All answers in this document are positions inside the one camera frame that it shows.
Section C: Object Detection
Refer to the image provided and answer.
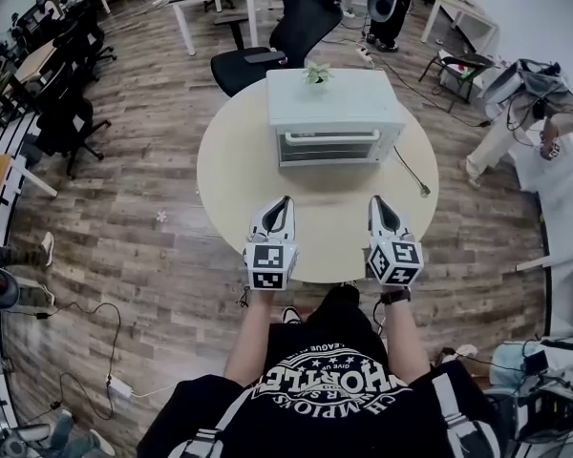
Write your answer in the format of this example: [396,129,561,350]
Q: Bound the black wristwatch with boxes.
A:
[378,287,413,306]

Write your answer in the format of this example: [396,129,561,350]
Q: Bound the black power cable with plug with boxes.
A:
[392,144,433,199]

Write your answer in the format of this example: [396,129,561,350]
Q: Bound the white toaster oven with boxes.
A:
[265,68,408,170]

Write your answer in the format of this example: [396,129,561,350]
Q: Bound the white power adapter with cable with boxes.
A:
[32,302,178,423]

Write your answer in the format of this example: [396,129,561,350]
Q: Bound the long light wooden desk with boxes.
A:
[9,40,63,85]

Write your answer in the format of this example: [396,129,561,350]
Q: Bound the black swivel office chair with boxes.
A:
[52,2,118,84]
[34,79,113,181]

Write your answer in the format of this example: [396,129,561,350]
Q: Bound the glass toaster oven door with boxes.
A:
[276,128,384,168]

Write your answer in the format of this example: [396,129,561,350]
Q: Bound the person's left forearm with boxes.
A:
[223,289,288,391]

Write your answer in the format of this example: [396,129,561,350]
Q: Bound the small potted green plant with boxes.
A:
[301,60,336,91]

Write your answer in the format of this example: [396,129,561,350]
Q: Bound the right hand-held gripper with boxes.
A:
[366,195,424,287]

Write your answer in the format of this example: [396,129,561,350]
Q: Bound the black mesh office chair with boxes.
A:
[210,0,345,99]

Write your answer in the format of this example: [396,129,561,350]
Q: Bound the person's right forearm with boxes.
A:
[379,298,434,386]

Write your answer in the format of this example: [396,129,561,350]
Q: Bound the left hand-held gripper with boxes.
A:
[243,197,301,292]

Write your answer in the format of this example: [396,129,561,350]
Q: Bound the pile of bags and equipment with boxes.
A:
[485,324,573,458]

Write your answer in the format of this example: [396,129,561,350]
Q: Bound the person's black printed shirt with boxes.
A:
[135,283,503,458]

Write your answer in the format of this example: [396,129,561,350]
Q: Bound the black folding chair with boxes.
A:
[418,50,497,115]

